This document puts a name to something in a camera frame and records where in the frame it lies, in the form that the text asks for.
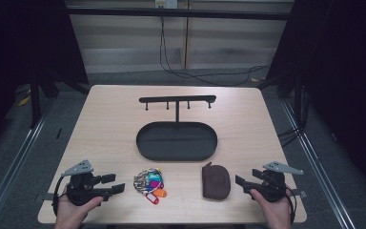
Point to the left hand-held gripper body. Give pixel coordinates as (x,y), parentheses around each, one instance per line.
(82,187)

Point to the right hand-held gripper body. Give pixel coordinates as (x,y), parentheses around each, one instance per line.
(274,186)

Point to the brown zip pouch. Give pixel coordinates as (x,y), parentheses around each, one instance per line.
(216,183)

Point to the key bunch with coloured tags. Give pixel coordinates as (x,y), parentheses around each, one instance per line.
(149,184)

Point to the black key rack with tray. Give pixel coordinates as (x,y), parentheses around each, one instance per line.
(176,141)

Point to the person's right hand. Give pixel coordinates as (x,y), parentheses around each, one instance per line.
(278,213)

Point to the person's left hand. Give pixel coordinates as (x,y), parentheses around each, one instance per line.
(71,213)

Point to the grey tape strip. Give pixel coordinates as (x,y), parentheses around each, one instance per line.
(46,196)
(298,193)

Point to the small black floor strip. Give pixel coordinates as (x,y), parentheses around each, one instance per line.
(58,133)

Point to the black stand pole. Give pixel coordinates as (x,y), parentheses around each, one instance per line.
(35,101)

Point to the yellow floor scrap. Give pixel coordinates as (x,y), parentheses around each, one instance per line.
(24,100)

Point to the black curtain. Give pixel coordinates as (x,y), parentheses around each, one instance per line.
(22,41)
(340,63)

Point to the aluminium floor rail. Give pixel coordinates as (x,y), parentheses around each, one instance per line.
(11,165)
(317,165)

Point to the black horizontal frame bar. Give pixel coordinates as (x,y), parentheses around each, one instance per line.
(178,13)

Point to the white wall socket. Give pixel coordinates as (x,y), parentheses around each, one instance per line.
(166,3)

